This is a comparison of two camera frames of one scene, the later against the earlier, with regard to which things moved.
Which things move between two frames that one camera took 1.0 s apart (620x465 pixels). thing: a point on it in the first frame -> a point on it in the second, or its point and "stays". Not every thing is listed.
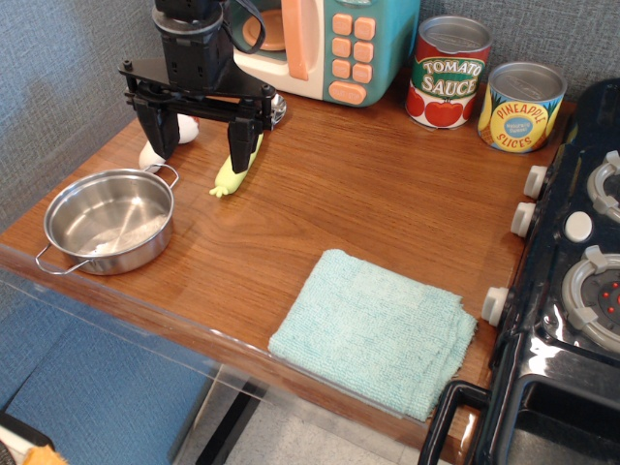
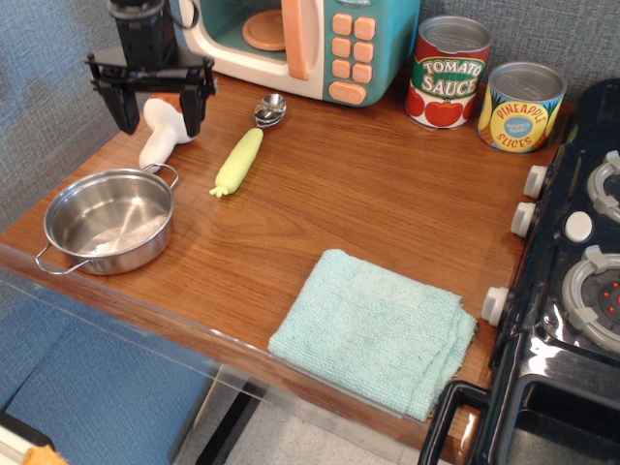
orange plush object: (43, 455) stays
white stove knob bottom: (493, 304) stays
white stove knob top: (535, 179) stays
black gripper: (197, 74) -> (151, 63)
